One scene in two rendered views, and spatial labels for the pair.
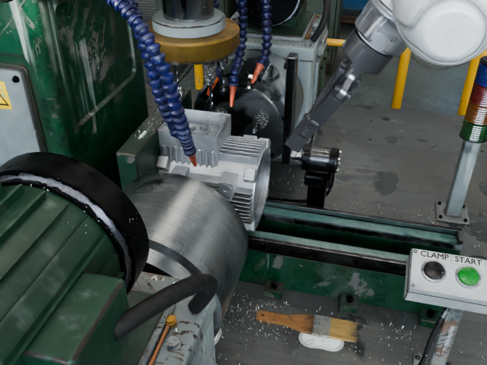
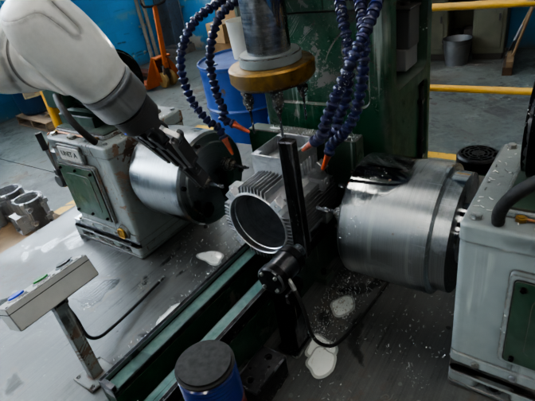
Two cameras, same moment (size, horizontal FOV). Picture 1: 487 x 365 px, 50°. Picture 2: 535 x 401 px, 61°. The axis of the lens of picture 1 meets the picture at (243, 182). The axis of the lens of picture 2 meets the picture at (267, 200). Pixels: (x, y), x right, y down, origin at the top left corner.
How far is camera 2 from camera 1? 1.51 m
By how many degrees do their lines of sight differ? 91
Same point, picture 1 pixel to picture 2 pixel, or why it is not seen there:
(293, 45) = (474, 203)
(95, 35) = (315, 50)
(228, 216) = (169, 168)
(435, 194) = not seen: outside the picture
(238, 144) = (263, 178)
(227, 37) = (234, 74)
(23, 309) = not seen: hidden behind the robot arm
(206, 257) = (142, 159)
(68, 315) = not seen: hidden behind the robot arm
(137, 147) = (258, 127)
